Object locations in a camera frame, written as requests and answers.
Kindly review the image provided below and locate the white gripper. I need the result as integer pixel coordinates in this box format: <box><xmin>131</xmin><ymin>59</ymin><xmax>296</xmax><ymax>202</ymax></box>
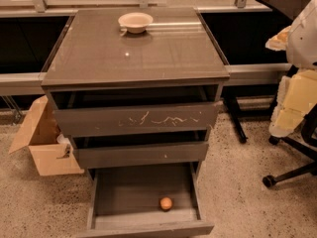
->
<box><xmin>265</xmin><ymin>26</ymin><xmax>317</xmax><ymax>138</ymax></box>

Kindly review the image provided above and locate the orange fruit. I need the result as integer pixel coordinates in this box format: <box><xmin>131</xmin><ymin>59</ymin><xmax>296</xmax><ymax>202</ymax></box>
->
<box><xmin>159</xmin><ymin>196</ymin><xmax>173</xmax><ymax>211</ymax></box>

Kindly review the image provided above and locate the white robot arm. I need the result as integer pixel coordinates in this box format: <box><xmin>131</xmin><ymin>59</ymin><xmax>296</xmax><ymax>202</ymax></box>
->
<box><xmin>265</xmin><ymin>0</ymin><xmax>317</xmax><ymax>138</ymax></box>

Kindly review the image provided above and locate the grey drawer cabinet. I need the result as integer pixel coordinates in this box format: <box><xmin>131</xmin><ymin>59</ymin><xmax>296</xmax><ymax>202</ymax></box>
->
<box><xmin>40</xmin><ymin>6</ymin><xmax>231</xmax><ymax>183</ymax></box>

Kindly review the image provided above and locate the grey middle drawer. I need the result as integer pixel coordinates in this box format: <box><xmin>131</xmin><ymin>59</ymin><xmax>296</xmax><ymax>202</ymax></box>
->
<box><xmin>73</xmin><ymin>130</ymin><xmax>208</xmax><ymax>169</ymax></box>

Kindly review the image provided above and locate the grey drawer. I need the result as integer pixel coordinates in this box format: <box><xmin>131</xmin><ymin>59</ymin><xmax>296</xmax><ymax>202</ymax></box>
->
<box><xmin>52</xmin><ymin>84</ymin><xmax>218</xmax><ymax>138</ymax></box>
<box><xmin>77</xmin><ymin>163</ymin><xmax>213</xmax><ymax>238</ymax></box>
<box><xmin>73</xmin><ymin>130</ymin><xmax>208</xmax><ymax>169</ymax></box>

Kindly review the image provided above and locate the grey top drawer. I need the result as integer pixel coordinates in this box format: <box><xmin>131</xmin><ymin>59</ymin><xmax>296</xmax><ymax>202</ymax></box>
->
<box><xmin>52</xmin><ymin>84</ymin><xmax>218</xmax><ymax>138</ymax></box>

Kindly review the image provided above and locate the grey bottom drawer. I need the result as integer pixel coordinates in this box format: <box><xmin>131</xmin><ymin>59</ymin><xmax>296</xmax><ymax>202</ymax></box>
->
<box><xmin>77</xmin><ymin>163</ymin><xmax>213</xmax><ymax>238</ymax></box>

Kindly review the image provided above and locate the black side table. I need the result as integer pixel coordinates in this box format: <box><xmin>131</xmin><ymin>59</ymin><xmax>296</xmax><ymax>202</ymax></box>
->
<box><xmin>222</xmin><ymin>0</ymin><xmax>311</xmax><ymax>143</ymax></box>

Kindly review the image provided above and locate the black office chair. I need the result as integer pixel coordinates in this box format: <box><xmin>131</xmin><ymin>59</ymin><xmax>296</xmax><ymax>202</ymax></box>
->
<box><xmin>263</xmin><ymin>104</ymin><xmax>317</xmax><ymax>187</ymax></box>

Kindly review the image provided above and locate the white paper bowl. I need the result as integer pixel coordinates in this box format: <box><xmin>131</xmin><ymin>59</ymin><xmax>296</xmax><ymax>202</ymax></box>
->
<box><xmin>118</xmin><ymin>12</ymin><xmax>154</xmax><ymax>34</ymax></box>

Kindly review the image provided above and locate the white plastic bag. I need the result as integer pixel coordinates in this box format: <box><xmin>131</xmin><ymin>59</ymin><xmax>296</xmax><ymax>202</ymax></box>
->
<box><xmin>56</xmin><ymin>134</ymin><xmax>70</xmax><ymax>146</ymax></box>

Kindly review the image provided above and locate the open cardboard box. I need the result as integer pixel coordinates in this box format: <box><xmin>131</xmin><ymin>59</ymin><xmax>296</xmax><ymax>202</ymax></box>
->
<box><xmin>9</xmin><ymin>96</ymin><xmax>84</xmax><ymax>176</ymax></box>

